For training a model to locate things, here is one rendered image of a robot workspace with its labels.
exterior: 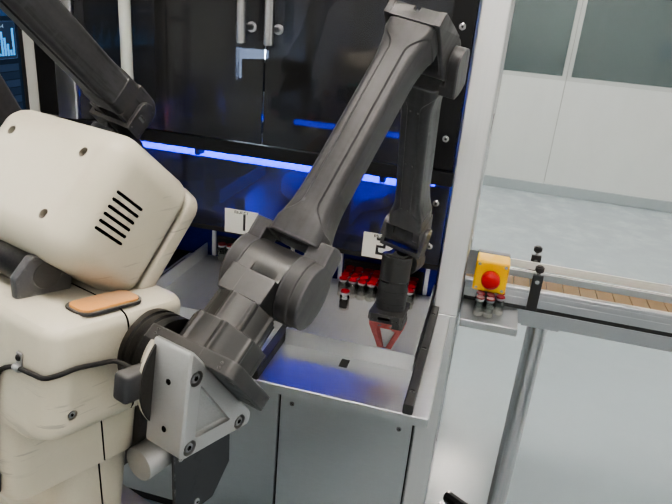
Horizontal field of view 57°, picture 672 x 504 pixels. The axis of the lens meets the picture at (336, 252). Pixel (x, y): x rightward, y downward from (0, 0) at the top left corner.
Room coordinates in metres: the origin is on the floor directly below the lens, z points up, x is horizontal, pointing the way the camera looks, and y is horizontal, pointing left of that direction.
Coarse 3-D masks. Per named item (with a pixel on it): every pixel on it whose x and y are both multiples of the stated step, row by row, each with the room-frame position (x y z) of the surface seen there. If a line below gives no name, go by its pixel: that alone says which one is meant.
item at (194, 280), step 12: (204, 252) 1.47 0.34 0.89; (180, 264) 1.35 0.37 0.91; (192, 264) 1.41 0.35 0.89; (204, 264) 1.43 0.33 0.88; (216, 264) 1.43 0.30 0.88; (168, 276) 1.30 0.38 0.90; (180, 276) 1.35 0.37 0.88; (192, 276) 1.35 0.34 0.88; (204, 276) 1.36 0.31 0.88; (216, 276) 1.36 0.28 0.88; (168, 288) 1.28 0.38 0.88; (180, 288) 1.28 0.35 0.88; (192, 288) 1.29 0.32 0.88; (204, 288) 1.29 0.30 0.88; (216, 288) 1.30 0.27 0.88; (180, 300) 1.22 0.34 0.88; (192, 300) 1.23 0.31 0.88; (204, 300) 1.23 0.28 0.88; (180, 312) 1.14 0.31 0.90; (192, 312) 1.13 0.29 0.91
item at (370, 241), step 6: (366, 234) 1.31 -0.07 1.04; (372, 234) 1.31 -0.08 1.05; (378, 234) 1.31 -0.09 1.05; (366, 240) 1.31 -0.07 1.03; (372, 240) 1.31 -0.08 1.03; (366, 246) 1.31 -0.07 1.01; (372, 246) 1.31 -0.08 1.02; (366, 252) 1.31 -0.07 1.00; (372, 252) 1.31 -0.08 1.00; (378, 258) 1.31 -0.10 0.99
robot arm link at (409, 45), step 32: (384, 32) 0.80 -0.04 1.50; (416, 32) 0.78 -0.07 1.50; (448, 32) 0.82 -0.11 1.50; (384, 64) 0.76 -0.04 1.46; (416, 64) 0.78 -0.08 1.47; (352, 96) 0.74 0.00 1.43; (384, 96) 0.73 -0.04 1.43; (352, 128) 0.71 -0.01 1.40; (384, 128) 0.74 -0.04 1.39; (320, 160) 0.69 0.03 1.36; (352, 160) 0.68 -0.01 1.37; (320, 192) 0.66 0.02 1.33; (352, 192) 0.70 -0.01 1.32; (256, 224) 0.66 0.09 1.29; (288, 224) 0.64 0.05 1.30; (320, 224) 0.64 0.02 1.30; (320, 256) 0.62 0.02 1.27; (288, 288) 0.58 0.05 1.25; (320, 288) 0.62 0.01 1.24; (288, 320) 0.58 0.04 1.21
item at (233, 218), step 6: (228, 210) 1.39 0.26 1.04; (234, 210) 1.39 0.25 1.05; (240, 210) 1.39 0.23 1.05; (228, 216) 1.39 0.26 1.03; (234, 216) 1.39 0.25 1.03; (240, 216) 1.39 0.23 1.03; (246, 216) 1.38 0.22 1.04; (252, 216) 1.38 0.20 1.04; (228, 222) 1.39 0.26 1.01; (234, 222) 1.39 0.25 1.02; (240, 222) 1.39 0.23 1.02; (246, 222) 1.38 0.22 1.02; (252, 222) 1.38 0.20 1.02; (228, 228) 1.39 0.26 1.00; (234, 228) 1.39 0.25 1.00; (240, 228) 1.39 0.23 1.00; (246, 228) 1.38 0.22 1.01
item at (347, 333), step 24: (336, 288) 1.36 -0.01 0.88; (336, 312) 1.23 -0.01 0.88; (360, 312) 1.24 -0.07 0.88; (408, 312) 1.26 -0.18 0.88; (288, 336) 1.08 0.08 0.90; (312, 336) 1.07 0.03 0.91; (336, 336) 1.13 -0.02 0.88; (360, 336) 1.14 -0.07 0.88; (384, 336) 1.14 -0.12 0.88; (408, 336) 1.15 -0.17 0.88; (384, 360) 1.04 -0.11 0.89; (408, 360) 1.03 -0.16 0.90
